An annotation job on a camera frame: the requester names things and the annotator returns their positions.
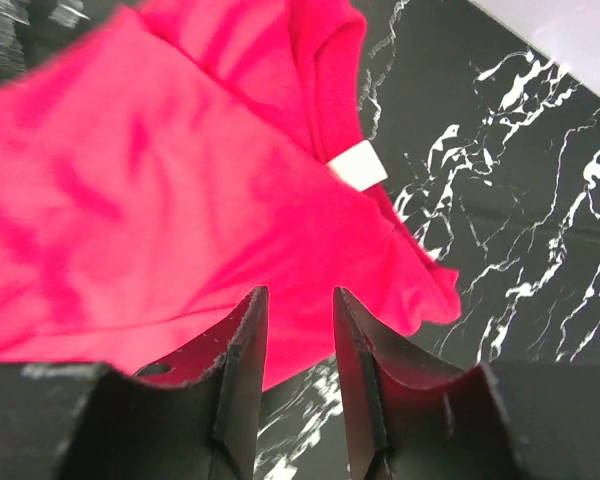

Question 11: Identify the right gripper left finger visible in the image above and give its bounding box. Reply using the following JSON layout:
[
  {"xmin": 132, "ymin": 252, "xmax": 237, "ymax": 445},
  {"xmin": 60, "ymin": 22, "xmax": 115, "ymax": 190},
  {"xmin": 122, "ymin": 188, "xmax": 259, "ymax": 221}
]
[{"xmin": 0, "ymin": 287, "xmax": 269, "ymax": 479}]

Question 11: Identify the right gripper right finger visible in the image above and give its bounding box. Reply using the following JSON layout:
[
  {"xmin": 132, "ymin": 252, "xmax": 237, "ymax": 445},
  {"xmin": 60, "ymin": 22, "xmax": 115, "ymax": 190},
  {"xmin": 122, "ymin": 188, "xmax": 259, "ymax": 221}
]
[{"xmin": 334, "ymin": 288, "xmax": 600, "ymax": 479}]

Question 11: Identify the pink t shirt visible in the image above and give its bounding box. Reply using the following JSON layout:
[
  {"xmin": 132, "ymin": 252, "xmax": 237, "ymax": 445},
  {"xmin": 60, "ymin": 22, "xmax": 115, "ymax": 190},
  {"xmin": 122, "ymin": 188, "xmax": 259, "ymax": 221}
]
[{"xmin": 0, "ymin": 1, "xmax": 461, "ymax": 388}]

